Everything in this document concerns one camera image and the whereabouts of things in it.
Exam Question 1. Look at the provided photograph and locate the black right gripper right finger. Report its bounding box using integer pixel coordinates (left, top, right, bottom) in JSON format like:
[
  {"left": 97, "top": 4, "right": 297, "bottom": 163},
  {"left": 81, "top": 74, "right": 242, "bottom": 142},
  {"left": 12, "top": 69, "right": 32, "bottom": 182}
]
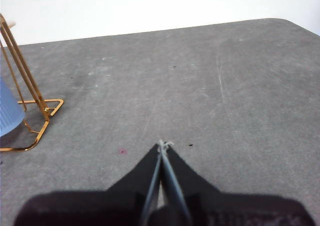
[{"left": 161, "top": 140, "right": 318, "bottom": 226}]

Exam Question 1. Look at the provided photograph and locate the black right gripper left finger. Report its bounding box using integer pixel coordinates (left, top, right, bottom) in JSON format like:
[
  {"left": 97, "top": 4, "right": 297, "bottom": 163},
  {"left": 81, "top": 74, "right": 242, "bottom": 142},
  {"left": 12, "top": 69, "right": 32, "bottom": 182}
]
[{"left": 14, "top": 143, "right": 162, "bottom": 226}]

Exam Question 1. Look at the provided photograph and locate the gold wire cup rack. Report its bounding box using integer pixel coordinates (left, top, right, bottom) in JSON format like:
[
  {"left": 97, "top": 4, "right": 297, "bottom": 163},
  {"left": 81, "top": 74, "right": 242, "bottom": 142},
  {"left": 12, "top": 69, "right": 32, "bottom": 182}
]
[{"left": 0, "top": 13, "right": 65, "bottom": 152}]

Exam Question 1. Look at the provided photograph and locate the blue ribbed plastic cup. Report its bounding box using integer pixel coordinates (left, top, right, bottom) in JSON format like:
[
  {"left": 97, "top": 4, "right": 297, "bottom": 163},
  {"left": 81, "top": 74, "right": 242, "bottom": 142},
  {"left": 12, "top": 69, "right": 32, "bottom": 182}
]
[{"left": 0, "top": 77, "right": 26, "bottom": 139}]

